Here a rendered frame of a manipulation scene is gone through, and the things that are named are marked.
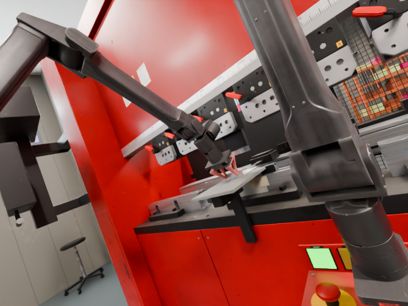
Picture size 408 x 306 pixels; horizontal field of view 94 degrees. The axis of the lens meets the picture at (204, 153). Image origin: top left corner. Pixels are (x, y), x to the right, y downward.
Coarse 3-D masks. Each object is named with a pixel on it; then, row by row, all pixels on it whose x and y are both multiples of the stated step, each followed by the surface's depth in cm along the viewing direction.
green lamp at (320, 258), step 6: (312, 252) 43; (318, 252) 42; (324, 252) 41; (312, 258) 43; (318, 258) 42; (324, 258) 42; (330, 258) 41; (318, 264) 43; (324, 264) 42; (330, 264) 41
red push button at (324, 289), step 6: (324, 282) 36; (318, 288) 35; (324, 288) 35; (330, 288) 34; (336, 288) 34; (318, 294) 34; (324, 294) 34; (330, 294) 33; (336, 294) 33; (324, 300) 33; (330, 300) 33; (336, 300) 33
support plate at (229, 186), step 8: (264, 168) 74; (248, 176) 66; (224, 184) 70; (232, 184) 64; (240, 184) 58; (208, 192) 65; (216, 192) 60; (224, 192) 56; (232, 192) 55; (192, 200) 65
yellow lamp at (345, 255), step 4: (340, 248) 40; (344, 248) 39; (340, 252) 40; (344, 252) 39; (344, 256) 39; (348, 256) 39; (344, 260) 39; (348, 260) 39; (344, 264) 40; (348, 264) 39; (348, 268) 39
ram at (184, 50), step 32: (128, 0) 99; (160, 0) 86; (192, 0) 76; (224, 0) 69; (352, 0) 49; (128, 32) 104; (160, 32) 90; (192, 32) 80; (224, 32) 71; (128, 64) 110; (160, 64) 94; (192, 64) 83; (224, 64) 74; (256, 64) 67; (160, 96) 99; (128, 128) 123; (160, 128) 104
